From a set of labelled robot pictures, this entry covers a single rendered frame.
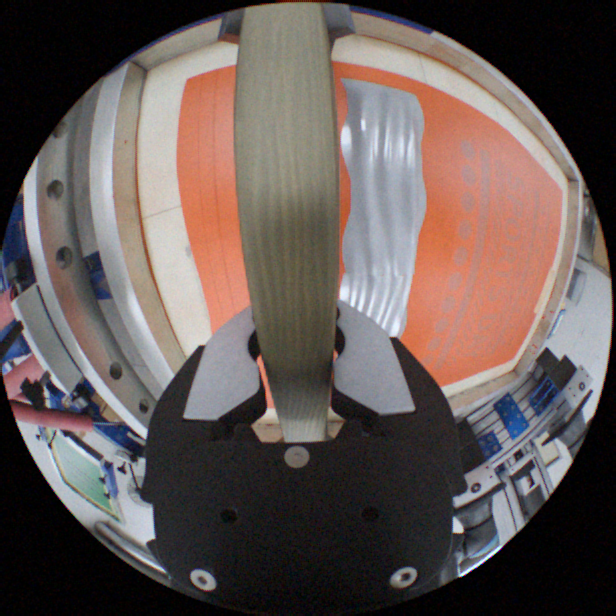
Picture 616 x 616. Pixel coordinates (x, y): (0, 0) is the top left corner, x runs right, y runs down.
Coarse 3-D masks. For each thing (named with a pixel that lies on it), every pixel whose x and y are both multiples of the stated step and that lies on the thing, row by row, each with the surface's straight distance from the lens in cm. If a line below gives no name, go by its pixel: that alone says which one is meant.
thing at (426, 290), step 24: (216, 288) 19; (240, 288) 18; (432, 288) 22; (216, 312) 20; (408, 312) 22; (432, 312) 24; (528, 312) 49; (408, 336) 24; (480, 360) 42; (504, 360) 54; (264, 384) 26
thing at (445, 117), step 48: (192, 96) 22; (336, 96) 19; (432, 96) 24; (192, 144) 19; (432, 144) 21; (480, 144) 27; (192, 192) 18; (432, 192) 20; (192, 240) 18; (240, 240) 17; (432, 240) 20
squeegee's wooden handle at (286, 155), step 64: (256, 64) 7; (320, 64) 7; (256, 128) 6; (320, 128) 6; (256, 192) 5; (320, 192) 5; (256, 256) 6; (320, 256) 6; (256, 320) 7; (320, 320) 6; (320, 384) 9
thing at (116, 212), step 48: (192, 48) 27; (432, 48) 28; (96, 144) 24; (96, 192) 22; (576, 192) 60; (144, 240) 21; (576, 240) 58; (144, 288) 21; (144, 336) 22; (336, 432) 34
